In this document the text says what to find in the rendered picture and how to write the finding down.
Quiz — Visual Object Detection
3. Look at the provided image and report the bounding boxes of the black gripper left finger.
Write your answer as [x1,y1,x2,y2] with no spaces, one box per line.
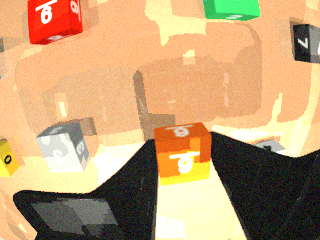
[12,139,159,240]

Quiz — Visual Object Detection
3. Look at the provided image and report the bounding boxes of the red block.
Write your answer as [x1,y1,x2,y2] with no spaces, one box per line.
[27,0,83,45]

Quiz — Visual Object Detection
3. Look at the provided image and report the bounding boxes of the orange block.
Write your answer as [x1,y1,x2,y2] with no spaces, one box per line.
[153,123,211,185]

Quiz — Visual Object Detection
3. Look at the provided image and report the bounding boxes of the green block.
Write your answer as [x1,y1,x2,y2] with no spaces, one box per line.
[203,0,260,21]

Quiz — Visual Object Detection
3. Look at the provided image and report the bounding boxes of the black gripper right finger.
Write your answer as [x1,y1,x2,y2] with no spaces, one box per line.
[209,131,320,240]

